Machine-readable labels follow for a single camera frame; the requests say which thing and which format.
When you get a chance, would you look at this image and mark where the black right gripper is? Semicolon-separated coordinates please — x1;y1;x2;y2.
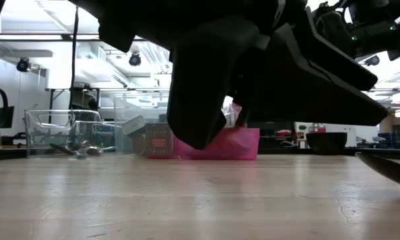
311;1;358;60

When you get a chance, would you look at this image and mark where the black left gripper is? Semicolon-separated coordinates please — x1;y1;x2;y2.
98;13;271;150

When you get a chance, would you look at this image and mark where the red Maruchan ramen pack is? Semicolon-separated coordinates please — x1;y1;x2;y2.
221;95;243;129

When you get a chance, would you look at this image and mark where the red spice tin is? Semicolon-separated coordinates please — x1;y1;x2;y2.
145;122;178;159

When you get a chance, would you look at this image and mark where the green spice tin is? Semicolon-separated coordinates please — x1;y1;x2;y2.
121;115;147;137

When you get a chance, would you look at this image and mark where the black desk monitor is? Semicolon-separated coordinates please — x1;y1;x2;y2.
247;121;297;131

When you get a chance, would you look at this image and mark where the red and black bowl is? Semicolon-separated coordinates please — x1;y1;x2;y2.
305;131;349;157

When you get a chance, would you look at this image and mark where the white pillar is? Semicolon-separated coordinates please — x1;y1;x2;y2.
324;123;357;148

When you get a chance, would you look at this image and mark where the pink plastic tray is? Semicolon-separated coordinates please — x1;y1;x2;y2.
176;127;261;161

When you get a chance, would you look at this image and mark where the clear plastic storage bin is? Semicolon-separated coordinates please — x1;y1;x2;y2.
113;91;178;158

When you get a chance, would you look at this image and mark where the person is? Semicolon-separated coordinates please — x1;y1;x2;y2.
73;97;103;123

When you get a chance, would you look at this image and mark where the small clear acrylic container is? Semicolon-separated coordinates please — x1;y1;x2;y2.
23;109;117;158

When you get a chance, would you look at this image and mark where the black background device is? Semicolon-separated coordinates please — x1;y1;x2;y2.
0;87;16;131

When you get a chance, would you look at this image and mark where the black hanging camera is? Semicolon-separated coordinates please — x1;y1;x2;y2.
15;57;31;73
365;55;381;67
127;51;143;67

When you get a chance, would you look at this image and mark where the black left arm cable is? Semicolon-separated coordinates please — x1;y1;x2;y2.
69;5;80;109

